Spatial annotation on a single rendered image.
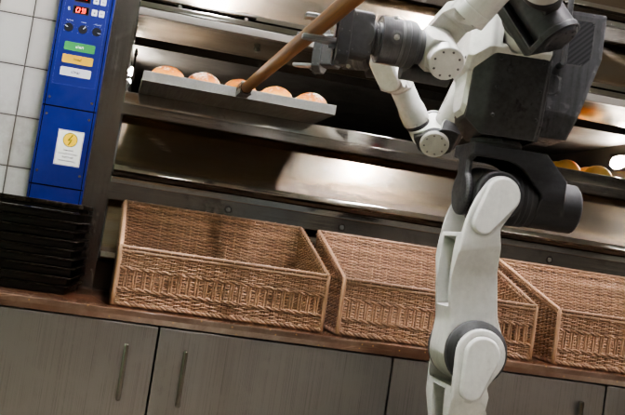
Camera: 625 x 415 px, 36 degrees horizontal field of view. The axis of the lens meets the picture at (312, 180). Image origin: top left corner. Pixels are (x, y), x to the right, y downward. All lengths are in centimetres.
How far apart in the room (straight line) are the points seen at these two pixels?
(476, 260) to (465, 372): 24
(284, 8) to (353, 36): 130
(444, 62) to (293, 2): 136
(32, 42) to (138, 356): 107
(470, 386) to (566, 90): 68
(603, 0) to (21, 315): 211
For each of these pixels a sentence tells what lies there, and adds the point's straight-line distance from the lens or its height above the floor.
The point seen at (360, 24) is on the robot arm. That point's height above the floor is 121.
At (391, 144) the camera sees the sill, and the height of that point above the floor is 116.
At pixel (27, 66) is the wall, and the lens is 297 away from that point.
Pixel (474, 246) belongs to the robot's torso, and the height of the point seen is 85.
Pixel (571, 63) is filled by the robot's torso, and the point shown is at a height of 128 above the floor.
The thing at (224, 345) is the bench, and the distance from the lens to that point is 241.
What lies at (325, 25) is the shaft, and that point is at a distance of 166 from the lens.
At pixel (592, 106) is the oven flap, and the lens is 320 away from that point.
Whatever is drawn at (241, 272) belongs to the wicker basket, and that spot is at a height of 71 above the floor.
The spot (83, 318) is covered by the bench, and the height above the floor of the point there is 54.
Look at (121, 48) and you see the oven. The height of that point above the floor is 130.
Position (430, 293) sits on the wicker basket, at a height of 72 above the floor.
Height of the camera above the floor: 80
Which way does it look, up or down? 4 degrees up
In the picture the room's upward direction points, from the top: 9 degrees clockwise
